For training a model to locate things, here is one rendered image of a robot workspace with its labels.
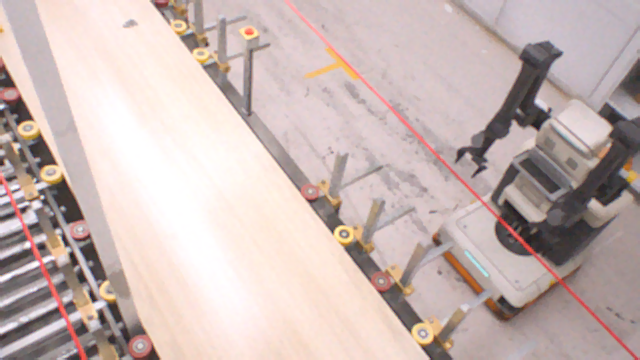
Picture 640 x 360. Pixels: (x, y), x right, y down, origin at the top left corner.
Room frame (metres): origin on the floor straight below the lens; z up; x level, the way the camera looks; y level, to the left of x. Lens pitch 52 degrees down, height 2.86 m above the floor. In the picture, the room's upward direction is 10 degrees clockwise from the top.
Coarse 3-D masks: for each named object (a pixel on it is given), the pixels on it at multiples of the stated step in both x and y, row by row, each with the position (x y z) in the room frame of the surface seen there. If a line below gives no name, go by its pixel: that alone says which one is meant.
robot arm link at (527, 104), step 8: (528, 48) 1.73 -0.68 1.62; (536, 48) 1.72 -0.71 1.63; (544, 48) 1.74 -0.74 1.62; (552, 48) 1.76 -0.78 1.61; (528, 56) 1.71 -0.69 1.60; (536, 56) 1.70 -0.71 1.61; (544, 56) 1.69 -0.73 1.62; (552, 56) 1.71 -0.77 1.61; (560, 56) 1.75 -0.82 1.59; (536, 64) 1.68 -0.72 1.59; (536, 80) 1.75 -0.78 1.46; (536, 88) 1.76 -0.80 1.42; (528, 96) 1.76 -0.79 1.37; (520, 104) 1.78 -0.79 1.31; (528, 104) 1.77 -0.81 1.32; (528, 112) 1.76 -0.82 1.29; (528, 120) 1.76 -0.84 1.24
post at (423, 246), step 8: (424, 240) 1.12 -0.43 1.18; (416, 248) 1.11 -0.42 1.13; (424, 248) 1.09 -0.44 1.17; (416, 256) 1.10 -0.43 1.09; (424, 256) 1.11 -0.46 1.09; (408, 264) 1.11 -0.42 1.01; (416, 264) 1.09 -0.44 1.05; (408, 272) 1.10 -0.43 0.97; (416, 272) 1.11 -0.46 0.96; (400, 280) 1.11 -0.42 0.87; (408, 280) 1.09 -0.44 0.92; (392, 296) 1.11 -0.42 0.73; (400, 296) 1.10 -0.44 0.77
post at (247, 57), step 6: (246, 54) 2.01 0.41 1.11; (252, 54) 2.02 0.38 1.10; (246, 60) 2.01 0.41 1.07; (252, 60) 2.02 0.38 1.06; (246, 66) 2.00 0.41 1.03; (252, 66) 2.02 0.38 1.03; (246, 72) 2.00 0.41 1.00; (252, 72) 2.02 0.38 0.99; (246, 78) 2.00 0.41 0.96; (252, 78) 2.02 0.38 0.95; (246, 84) 2.00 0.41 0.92; (252, 84) 2.02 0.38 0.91; (246, 90) 2.00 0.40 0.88; (246, 96) 2.00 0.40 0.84; (246, 102) 2.00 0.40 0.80; (246, 108) 2.00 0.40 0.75; (246, 114) 2.00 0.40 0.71
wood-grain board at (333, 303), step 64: (64, 0) 2.40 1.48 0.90; (128, 0) 2.49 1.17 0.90; (64, 64) 1.93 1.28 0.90; (128, 64) 2.01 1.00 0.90; (192, 64) 2.09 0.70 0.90; (128, 128) 1.61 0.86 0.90; (192, 128) 1.68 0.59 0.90; (128, 192) 1.27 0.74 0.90; (192, 192) 1.33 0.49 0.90; (256, 192) 1.39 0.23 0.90; (128, 256) 0.98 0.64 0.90; (192, 256) 1.03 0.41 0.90; (256, 256) 1.08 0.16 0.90; (320, 256) 1.14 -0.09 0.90; (192, 320) 0.78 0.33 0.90; (256, 320) 0.82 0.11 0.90; (320, 320) 0.87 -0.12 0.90; (384, 320) 0.92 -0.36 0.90
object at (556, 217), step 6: (570, 192) 1.42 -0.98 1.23; (564, 198) 1.40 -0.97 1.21; (564, 204) 1.39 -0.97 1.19; (552, 210) 1.33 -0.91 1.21; (558, 210) 1.33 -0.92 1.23; (564, 210) 1.34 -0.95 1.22; (570, 210) 1.36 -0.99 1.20; (582, 210) 1.35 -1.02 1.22; (546, 216) 1.32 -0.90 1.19; (552, 216) 1.32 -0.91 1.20; (558, 216) 1.31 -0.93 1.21; (564, 216) 1.32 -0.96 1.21; (576, 216) 1.34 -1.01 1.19; (552, 222) 1.30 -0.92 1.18; (558, 222) 1.29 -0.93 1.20
